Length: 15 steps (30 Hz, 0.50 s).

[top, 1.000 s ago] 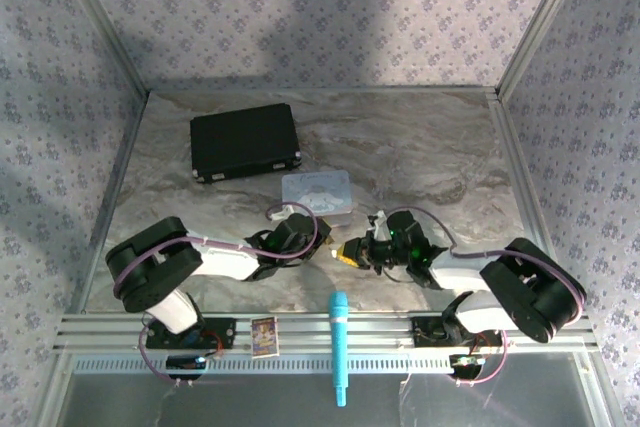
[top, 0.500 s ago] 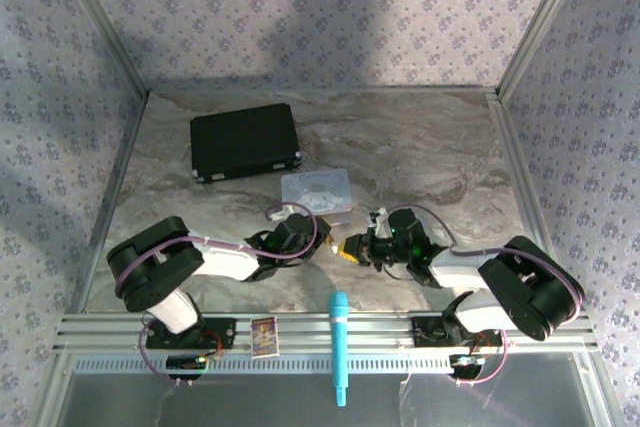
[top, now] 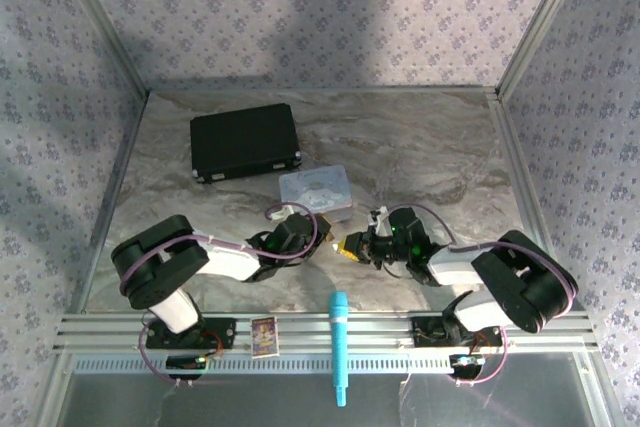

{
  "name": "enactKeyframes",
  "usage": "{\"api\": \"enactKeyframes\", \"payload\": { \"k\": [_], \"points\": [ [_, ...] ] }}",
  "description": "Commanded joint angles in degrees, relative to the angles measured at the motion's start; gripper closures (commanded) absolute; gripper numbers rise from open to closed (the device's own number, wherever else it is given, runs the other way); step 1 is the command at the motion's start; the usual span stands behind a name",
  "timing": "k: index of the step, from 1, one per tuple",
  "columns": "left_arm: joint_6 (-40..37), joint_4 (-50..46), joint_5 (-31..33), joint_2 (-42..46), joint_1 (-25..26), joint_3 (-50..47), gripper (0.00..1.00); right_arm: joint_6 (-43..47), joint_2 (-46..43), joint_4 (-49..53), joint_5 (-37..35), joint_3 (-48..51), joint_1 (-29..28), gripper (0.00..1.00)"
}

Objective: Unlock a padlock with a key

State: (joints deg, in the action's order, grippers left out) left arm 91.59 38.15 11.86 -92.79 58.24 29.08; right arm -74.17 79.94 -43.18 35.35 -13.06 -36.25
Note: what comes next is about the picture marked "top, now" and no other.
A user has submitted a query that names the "small colourful picture card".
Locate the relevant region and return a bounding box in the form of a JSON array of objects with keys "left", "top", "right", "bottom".
[{"left": 249, "top": 315, "right": 279, "bottom": 359}]

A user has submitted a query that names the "aluminium table edge rail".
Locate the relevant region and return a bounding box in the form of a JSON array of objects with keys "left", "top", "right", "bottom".
[
  {"left": 148, "top": 85, "right": 500, "bottom": 96},
  {"left": 74, "top": 90, "right": 152, "bottom": 314},
  {"left": 491, "top": 89, "right": 567, "bottom": 309}
]

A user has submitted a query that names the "aluminium mounting rail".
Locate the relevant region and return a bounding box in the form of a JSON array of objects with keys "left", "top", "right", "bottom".
[{"left": 52, "top": 311, "right": 599, "bottom": 353}]

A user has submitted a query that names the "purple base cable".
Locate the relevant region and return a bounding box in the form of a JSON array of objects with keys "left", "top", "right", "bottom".
[
  {"left": 138, "top": 324, "right": 175, "bottom": 384},
  {"left": 473, "top": 326, "right": 509, "bottom": 386}
]

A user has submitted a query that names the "light blue cartoon tin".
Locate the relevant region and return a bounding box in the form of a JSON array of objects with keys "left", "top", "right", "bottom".
[{"left": 278, "top": 164, "right": 355, "bottom": 223}]

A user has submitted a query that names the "small circuit board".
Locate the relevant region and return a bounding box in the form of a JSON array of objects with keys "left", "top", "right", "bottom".
[
  {"left": 449, "top": 354, "right": 485, "bottom": 379},
  {"left": 166, "top": 355, "right": 209, "bottom": 381}
]

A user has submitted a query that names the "grey metal sheet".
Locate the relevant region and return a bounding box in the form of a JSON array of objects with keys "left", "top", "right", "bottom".
[{"left": 58, "top": 372, "right": 604, "bottom": 427}]

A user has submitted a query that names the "aluminium frame post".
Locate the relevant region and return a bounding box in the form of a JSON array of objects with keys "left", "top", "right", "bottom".
[
  {"left": 496, "top": 0, "right": 595, "bottom": 99},
  {"left": 49, "top": 0, "right": 151, "bottom": 94}
]

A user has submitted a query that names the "cyan marker pen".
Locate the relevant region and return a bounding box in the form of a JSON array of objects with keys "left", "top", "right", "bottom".
[{"left": 327, "top": 290, "right": 350, "bottom": 409}]

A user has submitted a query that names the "left small circuit board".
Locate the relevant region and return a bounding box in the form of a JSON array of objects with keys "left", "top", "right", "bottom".
[{"left": 166, "top": 355, "right": 209, "bottom": 381}]

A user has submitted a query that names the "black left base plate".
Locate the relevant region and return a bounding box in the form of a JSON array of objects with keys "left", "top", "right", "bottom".
[{"left": 144, "top": 317, "right": 237, "bottom": 351}]

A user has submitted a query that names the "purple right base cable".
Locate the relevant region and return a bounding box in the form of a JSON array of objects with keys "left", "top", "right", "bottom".
[{"left": 473, "top": 326, "right": 509, "bottom": 386}]

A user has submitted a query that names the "right small circuit board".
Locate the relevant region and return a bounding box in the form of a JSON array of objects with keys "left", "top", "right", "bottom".
[{"left": 449, "top": 354, "right": 485, "bottom": 379}]

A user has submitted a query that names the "grey slotted cable duct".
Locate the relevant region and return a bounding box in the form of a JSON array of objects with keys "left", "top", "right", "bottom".
[{"left": 72, "top": 352, "right": 584, "bottom": 376}]

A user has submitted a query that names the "black hard case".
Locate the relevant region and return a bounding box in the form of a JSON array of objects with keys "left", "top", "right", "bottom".
[{"left": 189, "top": 102, "right": 304, "bottom": 184}]

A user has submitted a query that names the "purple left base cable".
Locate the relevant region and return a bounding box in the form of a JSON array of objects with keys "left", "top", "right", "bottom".
[{"left": 138, "top": 324, "right": 175, "bottom": 384}]

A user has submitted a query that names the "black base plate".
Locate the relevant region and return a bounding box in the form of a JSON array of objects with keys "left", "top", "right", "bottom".
[
  {"left": 144, "top": 317, "right": 237, "bottom": 351},
  {"left": 412, "top": 315, "right": 504, "bottom": 348}
]

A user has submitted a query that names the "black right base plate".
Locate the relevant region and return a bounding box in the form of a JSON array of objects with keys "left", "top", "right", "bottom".
[{"left": 412, "top": 315, "right": 504, "bottom": 348}]

